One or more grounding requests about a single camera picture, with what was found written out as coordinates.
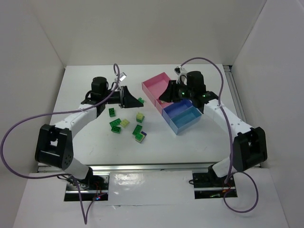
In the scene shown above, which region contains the small green lego piece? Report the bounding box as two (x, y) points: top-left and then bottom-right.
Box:
(138, 97), (145, 104)

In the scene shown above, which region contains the green and yellow lego stack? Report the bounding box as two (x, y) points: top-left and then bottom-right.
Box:
(136, 112), (145, 123)

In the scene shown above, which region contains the green yellow blue lego stack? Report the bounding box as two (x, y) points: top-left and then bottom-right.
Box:
(135, 131), (147, 143)

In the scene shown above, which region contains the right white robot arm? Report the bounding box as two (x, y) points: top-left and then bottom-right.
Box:
(159, 71), (267, 179)

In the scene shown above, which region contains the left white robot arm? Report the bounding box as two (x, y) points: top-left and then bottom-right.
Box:
(35, 77), (143, 187)

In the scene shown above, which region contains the small pink container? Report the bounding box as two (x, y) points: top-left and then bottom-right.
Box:
(155, 99), (173, 114)

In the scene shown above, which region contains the dark blue container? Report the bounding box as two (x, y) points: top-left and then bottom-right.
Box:
(162, 100), (192, 124)

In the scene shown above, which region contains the large pink container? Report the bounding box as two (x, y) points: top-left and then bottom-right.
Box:
(142, 72), (170, 104)

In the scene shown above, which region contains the yellow lego brick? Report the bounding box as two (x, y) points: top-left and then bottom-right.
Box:
(120, 119), (130, 128)

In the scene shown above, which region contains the green long lego brick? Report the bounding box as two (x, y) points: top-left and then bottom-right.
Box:
(109, 118), (121, 128)

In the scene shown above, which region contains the light blue container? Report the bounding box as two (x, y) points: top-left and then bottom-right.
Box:
(169, 107), (202, 135)

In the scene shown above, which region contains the green small lego upside down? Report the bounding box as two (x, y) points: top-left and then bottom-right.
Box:
(111, 126), (121, 134)

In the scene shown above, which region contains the green narrow lego brick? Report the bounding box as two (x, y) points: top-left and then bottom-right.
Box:
(133, 124), (143, 136)

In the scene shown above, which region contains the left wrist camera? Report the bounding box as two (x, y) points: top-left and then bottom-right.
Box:
(119, 72), (127, 82)

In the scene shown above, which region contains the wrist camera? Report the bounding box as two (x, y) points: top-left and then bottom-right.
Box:
(174, 66), (187, 78)
(119, 72), (127, 82)

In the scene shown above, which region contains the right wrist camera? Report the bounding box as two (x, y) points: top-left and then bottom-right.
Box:
(174, 66), (187, 78)

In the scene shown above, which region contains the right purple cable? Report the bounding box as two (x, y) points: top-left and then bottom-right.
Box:
(180, 57), (259, 213)

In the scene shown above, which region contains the purple cable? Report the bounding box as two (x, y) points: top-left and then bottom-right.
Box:
(180, 57), (259, 213)
(0, 63), (119, 225)

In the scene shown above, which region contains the aluminium side rail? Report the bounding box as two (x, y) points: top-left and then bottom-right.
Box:
(223, 65), (247, 122)

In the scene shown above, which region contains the aluminium front rail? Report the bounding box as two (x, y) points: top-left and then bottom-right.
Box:
(91, 162), (212, 172)

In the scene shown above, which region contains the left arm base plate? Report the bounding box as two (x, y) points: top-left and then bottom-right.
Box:
(64, 173), (110, 202)

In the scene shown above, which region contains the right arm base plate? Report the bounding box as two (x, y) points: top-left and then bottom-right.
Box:
(188, 173), (238, 199)

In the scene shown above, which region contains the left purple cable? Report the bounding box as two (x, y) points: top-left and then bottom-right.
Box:
(0, 63), (119, 225)

